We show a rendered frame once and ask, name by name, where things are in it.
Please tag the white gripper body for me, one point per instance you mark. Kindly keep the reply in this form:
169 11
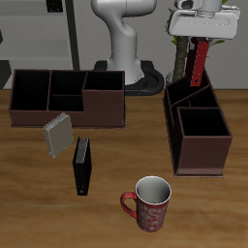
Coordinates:
203 25

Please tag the red book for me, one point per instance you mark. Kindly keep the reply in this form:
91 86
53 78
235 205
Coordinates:
199 61

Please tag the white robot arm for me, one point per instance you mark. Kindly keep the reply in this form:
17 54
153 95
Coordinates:
124 42

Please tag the dark brown desk caddy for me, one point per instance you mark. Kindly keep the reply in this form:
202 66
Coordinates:
103 108
201 150

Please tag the grey book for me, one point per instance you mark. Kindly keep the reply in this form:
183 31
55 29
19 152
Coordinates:
58 135

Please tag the black book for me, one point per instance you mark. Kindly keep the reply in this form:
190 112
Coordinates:
82 171

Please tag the black items on shelf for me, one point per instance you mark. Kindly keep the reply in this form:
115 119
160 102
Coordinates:
54 5

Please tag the grey shelf unit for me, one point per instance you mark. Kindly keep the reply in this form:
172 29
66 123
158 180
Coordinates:
35 35

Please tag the red patterned mug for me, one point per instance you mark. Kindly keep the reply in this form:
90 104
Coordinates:
151 213

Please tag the flat black base plate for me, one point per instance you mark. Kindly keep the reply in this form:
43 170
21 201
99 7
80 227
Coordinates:
151 84

